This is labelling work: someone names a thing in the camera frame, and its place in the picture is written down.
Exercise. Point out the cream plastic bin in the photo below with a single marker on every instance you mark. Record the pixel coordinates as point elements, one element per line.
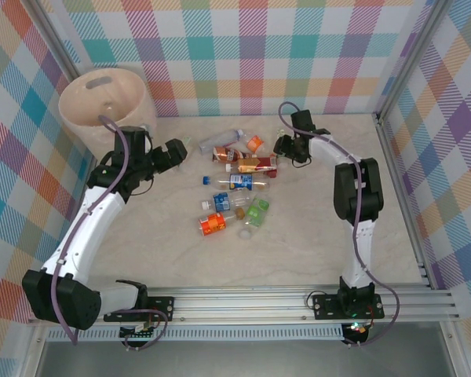
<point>114,98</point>

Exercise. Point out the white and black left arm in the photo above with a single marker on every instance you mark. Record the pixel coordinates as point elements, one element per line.
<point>86,235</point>

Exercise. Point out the small orange bottle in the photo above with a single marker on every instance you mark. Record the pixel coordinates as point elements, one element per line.
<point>254,143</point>

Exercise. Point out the orange label bottle brown cap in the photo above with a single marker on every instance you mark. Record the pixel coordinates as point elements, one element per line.
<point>212,224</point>

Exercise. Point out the green plastic bottle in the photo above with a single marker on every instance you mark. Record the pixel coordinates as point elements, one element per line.
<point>257,210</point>

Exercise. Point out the blue label bottle white cap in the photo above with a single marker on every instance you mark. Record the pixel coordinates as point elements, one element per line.
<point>221,201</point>

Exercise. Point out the aluminium frame rail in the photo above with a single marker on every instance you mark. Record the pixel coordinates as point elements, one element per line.
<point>402,196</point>

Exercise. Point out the clear bottle green label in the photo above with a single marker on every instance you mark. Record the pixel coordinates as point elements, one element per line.
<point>187,140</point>

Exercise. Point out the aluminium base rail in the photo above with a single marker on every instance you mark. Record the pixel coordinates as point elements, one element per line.
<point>239,304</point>

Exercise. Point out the aluminium frame post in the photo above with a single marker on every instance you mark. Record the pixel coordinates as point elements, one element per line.
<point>55,35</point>
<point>412,59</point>

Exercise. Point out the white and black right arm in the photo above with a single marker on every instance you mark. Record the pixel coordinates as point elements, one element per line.
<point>355,251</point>

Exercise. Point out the grey metal panel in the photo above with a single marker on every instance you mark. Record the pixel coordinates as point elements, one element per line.
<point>239,359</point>

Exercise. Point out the red and gold label bottle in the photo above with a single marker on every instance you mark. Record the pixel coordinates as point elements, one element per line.
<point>255,164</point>

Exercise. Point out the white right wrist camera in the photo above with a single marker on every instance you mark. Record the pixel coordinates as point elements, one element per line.
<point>282,132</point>

